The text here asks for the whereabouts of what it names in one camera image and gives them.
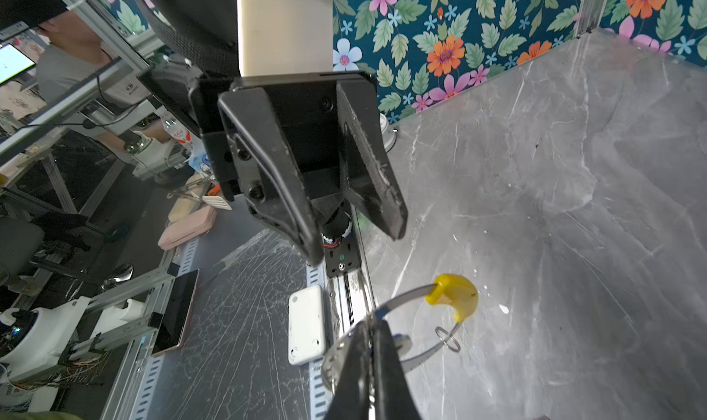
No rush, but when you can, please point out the pink pencil case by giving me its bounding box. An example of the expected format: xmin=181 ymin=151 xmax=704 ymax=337
xmin=158 ymin=206 xmax=217 ymax=251

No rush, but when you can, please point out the grey yellow keyring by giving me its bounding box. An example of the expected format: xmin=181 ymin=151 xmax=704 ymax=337
xmin=319 ymin=273 xmax=481 ymax=393

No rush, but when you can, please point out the white square device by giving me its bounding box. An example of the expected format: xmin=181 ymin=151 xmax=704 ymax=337
xmin=287 ymin=285 xmax=327 ymax=366

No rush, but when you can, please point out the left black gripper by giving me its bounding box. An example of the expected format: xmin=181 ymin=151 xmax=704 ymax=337
xmin=188 ymin=71 xmax=408 ymax=265

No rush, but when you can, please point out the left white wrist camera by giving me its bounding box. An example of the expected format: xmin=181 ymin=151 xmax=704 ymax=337
xmin=238 ymin=0 xmax=333 ymax=77

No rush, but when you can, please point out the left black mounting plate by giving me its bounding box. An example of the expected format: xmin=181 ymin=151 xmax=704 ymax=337
xmin=324 ymin=234 xmax=361 ymax=278

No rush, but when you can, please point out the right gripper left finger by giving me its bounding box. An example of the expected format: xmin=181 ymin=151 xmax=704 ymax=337
xmin=322 ymin=321 xmax=371 ymax=419

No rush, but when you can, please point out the dark smartphone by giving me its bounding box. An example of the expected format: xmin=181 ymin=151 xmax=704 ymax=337
xmin=151 ymin=269 xmax=200 ymax=357

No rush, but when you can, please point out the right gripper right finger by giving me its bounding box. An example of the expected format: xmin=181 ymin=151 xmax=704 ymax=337
xmin=372 ymin=319 xmax=421 ymax=420

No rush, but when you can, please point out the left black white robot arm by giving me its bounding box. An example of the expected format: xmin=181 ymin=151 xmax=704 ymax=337
xmin=138 ymin=0 xmax=408 ymax=265

